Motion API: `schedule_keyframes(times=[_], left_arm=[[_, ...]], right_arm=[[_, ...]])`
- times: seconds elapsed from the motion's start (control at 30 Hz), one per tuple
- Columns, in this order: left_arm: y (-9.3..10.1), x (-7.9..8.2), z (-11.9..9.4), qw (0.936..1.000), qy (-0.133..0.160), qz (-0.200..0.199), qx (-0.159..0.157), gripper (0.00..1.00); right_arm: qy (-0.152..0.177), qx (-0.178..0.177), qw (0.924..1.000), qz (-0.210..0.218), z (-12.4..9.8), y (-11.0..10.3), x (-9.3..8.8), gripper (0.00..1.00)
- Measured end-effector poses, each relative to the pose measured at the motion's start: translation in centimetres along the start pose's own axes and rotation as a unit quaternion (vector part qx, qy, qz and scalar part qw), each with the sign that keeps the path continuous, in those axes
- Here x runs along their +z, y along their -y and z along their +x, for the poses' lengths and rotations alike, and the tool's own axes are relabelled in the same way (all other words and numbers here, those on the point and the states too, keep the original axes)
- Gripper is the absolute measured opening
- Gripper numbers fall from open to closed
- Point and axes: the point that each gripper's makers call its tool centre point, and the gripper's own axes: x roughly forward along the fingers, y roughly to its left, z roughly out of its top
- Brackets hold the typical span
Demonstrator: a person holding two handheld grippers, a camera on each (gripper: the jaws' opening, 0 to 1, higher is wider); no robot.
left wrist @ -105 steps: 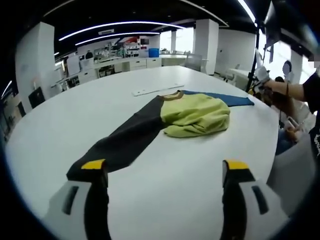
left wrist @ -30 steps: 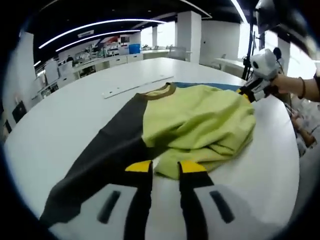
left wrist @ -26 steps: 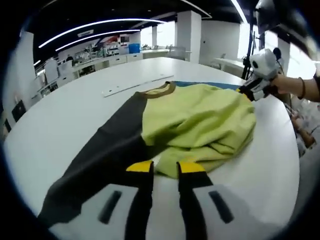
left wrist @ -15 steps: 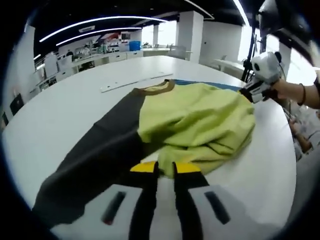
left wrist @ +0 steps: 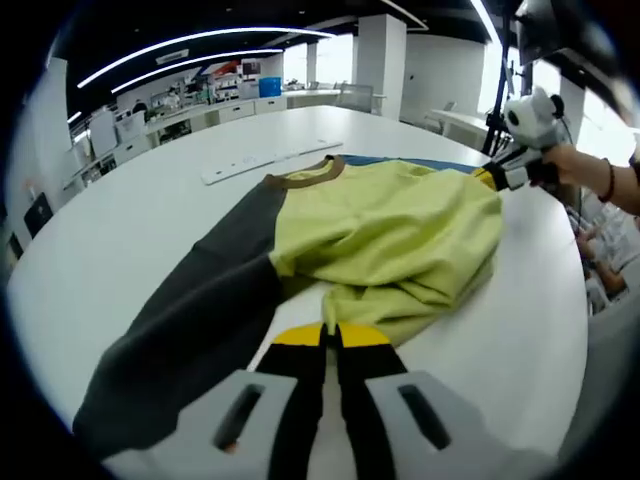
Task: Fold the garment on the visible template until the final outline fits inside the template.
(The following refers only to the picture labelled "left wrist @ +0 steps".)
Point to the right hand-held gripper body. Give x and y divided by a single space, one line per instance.
535 122

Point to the white tall cabinet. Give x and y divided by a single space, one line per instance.
103 132

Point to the blue plastic bin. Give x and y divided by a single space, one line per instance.
270 86

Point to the ceiling light strip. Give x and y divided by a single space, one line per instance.
200 62
200 42
485 17

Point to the yellow blue grey garment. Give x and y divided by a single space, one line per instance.
390 225

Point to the black monitor stand pole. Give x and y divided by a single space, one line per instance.
500 100

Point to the white counter cabinets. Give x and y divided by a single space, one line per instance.
210 115

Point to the white flat table strip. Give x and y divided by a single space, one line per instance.
260 162

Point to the grey mesh office chair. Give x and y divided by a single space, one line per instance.
356 96

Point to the white side desk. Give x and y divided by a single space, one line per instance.
460 120

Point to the ceiling air vent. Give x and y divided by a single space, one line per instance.
172 55

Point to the black chair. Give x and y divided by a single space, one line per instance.
38 215

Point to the black monitor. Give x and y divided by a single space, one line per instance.
537 30

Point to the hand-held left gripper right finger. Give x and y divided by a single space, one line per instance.
425 425

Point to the person's right hand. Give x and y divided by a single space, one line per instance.
567 165

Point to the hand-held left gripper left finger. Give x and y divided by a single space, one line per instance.
235 425

